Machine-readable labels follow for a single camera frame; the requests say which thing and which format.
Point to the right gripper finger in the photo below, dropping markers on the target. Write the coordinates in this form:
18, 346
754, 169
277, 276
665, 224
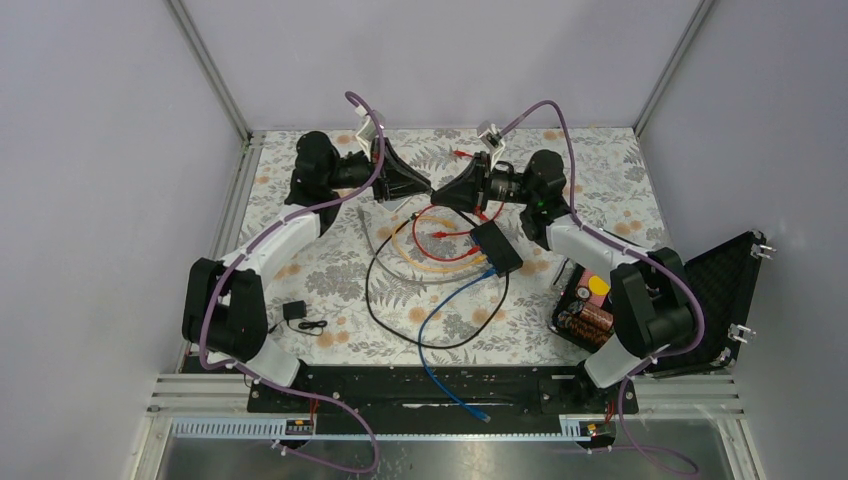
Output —
458, 194
474, 178

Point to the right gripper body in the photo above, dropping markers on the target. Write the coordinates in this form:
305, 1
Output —
501, 186

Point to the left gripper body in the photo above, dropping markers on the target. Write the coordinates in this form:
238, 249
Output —
361, 172

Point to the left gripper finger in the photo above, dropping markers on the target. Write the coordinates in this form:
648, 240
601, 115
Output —
395, 171
398, 189

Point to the black network switch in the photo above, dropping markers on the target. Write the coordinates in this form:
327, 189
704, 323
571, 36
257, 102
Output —
502, 256

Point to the white small switch box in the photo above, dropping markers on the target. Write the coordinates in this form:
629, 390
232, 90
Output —
393, 206

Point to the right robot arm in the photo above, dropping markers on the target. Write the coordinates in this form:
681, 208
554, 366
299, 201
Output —
548, 220

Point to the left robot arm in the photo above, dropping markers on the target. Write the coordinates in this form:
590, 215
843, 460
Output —
225, 307

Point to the floral table mat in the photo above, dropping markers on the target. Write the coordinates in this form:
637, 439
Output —
396, 287

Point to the black case with chips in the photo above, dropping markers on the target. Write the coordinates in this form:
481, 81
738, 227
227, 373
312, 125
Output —
702, 305

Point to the black power adapter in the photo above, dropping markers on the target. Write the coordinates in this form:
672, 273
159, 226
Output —
294, 316

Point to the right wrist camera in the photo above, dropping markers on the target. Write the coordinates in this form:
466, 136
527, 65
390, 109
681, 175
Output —
490, 135

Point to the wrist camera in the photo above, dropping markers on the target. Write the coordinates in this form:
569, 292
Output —
368, 129
490, 135

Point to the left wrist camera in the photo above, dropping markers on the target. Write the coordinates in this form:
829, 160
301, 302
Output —
368, 129

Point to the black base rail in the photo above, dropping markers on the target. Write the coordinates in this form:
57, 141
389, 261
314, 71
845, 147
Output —
470, 400

